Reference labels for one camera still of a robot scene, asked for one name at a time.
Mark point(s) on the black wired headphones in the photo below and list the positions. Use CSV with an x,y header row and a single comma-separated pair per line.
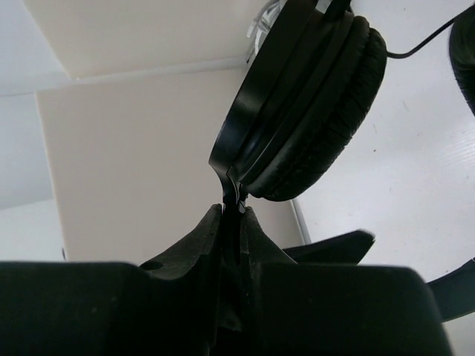
x,y
311,85

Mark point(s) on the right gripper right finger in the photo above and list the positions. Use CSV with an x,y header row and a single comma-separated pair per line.
x,y
256,249

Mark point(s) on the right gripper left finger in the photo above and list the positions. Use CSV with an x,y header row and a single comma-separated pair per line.
x,y
186,280

